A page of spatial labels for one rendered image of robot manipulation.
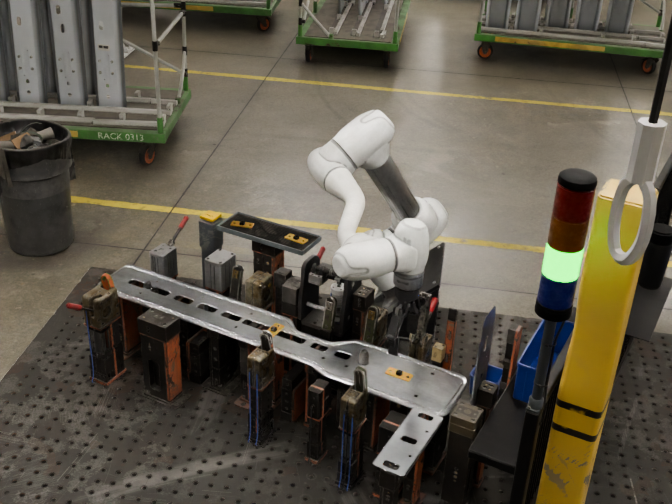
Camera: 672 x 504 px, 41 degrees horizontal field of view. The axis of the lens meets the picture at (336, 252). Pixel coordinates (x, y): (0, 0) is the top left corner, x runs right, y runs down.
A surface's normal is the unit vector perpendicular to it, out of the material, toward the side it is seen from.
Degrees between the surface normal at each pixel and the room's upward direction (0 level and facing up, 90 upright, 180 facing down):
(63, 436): 0
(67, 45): 87
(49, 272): 0
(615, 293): 90
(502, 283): 0
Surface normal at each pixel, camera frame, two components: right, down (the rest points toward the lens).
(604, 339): -0.54, 0.40
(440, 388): 0.04, -0.87
